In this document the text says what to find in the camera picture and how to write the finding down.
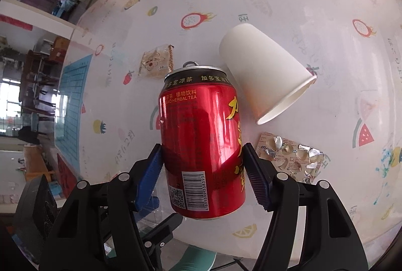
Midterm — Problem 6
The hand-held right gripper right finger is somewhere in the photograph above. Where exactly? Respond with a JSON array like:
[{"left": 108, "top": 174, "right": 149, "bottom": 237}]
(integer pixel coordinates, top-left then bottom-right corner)
[{"left": 242, "top": 143, "right": 369, "bottom": 271}]

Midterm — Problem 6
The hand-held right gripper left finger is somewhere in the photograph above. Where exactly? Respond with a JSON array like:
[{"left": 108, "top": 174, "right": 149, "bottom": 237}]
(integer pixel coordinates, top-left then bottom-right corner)
[{"left": 39, "top": 143, "right": 164, "bottom": 271}]

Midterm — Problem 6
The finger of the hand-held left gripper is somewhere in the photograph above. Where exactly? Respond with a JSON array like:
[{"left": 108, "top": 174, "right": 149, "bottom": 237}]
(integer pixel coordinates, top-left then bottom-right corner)
[{"left": 143, "top": 213, "right": 183, "bottom": 248}]

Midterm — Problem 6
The silver pill blister pack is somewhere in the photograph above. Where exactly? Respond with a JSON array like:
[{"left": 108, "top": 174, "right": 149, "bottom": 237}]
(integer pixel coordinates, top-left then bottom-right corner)
[{"left": 256, "top": 132, "right": 331, "bottom": 185}]

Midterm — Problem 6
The red drink can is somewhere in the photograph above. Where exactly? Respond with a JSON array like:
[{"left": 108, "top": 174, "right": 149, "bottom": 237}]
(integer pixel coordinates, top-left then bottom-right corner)
[{"left": 158, "top": 60, "right": 246, "bottom": 220}]

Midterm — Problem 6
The white paper cup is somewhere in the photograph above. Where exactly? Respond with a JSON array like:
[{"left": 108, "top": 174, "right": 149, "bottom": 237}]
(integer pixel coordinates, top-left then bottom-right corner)
[{"left": 219, "top": 23, "right": 318, "bottom": 125}]

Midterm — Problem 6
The clear brown-edged snack wrapper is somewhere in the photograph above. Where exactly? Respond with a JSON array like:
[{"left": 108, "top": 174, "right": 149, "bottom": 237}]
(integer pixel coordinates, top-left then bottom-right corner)
[{"left": 137, "top": 44, "right": 175, "bottom": 80}]

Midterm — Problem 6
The red printed sign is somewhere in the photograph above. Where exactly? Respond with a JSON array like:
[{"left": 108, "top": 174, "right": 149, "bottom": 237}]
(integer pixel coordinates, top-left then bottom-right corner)
[{"left": 57, "top": 153, "right": 78, "bottom": 198}]

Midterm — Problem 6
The blue grid game mat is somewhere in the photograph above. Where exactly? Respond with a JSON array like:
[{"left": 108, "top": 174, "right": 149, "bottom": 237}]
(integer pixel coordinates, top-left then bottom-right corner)
[{"left": 54, "top": 54, "right": 94, "bottom": 165}]

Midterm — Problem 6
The dark wooden dining furniture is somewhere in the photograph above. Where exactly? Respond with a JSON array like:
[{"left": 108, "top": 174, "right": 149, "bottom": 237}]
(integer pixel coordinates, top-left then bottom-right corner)
[{"left": 19, "top": 49, "right": 60, "bottom": 121}]

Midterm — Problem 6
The cardboard box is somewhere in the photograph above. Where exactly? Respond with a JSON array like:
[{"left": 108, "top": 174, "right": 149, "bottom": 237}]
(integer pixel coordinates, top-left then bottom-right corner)
[{"left": 49, "top": 36, "right": 70, "bottom": 63}]

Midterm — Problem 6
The light blue plastic item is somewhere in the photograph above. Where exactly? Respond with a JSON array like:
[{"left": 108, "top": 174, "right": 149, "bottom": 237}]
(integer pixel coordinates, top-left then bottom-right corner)
[{"left": 54, "top": 0, "right": 79, "bottom": 19}]

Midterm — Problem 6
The red paper banner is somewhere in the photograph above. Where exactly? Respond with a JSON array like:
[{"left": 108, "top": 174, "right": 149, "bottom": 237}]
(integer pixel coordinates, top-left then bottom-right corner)
[{"left": 0, "top": 14, "right": 33, "bottom": 31}]

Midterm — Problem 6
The black cable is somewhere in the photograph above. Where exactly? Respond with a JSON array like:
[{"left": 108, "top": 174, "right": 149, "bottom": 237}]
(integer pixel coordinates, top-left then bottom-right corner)
[{"left": 232, "top": 257, "right": 255, "bottom": 271}]

